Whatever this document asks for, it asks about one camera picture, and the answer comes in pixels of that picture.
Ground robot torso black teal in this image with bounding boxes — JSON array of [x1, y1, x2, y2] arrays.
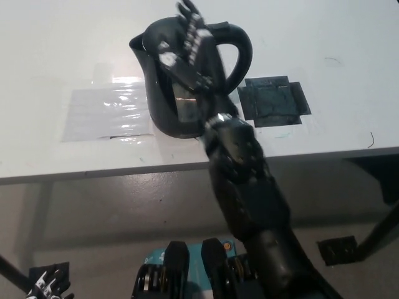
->
[[130, 238, 266, 299]]

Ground dark table frame bracket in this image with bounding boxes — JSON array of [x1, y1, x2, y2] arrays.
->
[[342, 154, 399, 205]]

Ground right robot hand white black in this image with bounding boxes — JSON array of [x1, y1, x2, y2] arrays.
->
[[157, 0, 239, 125]]

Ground clear plastic sheet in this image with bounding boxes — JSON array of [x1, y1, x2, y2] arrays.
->
[[62, 83, 155, 143]]

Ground black tape patch on table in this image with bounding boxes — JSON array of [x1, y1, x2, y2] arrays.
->
[[236, 74, 312, 128]]

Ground black tape square on floor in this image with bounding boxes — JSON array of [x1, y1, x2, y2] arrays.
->
[[317, 235, 359, 266], [27, 261, 70, 281]]

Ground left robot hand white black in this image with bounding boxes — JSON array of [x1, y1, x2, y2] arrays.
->
[[26, 269, 75, 299]]

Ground black electric kettle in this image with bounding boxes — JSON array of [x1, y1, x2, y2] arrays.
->
[[129, 19, 254, 140]]

